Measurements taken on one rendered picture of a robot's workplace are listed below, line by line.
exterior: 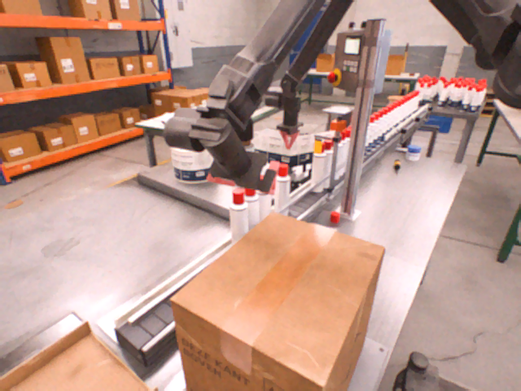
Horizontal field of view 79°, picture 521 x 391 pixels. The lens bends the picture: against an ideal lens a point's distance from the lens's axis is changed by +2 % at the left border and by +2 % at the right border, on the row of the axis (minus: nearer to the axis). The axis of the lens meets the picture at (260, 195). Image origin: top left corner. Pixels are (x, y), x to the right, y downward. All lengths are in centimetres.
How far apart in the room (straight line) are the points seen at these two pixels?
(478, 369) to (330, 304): 162
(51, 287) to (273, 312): 76
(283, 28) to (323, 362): 48
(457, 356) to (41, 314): 183
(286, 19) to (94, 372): 77
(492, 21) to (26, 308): 111
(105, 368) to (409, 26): 850
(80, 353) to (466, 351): 179
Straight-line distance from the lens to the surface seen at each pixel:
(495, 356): 216
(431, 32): 869
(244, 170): 57
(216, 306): 47
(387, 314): 91
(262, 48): 56
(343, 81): 118
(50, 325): 97
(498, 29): 53
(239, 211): 85
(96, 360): 84
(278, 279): 51
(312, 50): 108
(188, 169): 138
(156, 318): 81
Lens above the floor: 146
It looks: 27 degrees down
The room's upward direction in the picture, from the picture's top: straight up
